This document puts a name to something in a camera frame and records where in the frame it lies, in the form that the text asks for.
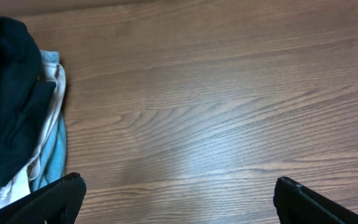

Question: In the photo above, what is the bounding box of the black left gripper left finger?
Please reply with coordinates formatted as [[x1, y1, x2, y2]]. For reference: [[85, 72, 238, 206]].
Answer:
[[0, 172, 86, 224]]

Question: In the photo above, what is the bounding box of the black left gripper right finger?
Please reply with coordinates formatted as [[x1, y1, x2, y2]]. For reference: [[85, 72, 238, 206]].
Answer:
[[273, 177, 358, 224]]

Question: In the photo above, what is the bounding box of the grey-blue folded garment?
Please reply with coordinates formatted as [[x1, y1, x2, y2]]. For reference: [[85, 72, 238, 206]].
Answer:
[[30, 50, 67, 191]]

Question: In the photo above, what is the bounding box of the beige folded garment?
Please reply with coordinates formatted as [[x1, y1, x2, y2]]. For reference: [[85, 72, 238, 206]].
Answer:
[[0, 62, 67, 218]]

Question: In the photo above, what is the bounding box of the black folded garment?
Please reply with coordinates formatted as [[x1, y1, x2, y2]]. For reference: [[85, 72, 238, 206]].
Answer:
[[0, 17, 56, 187]]

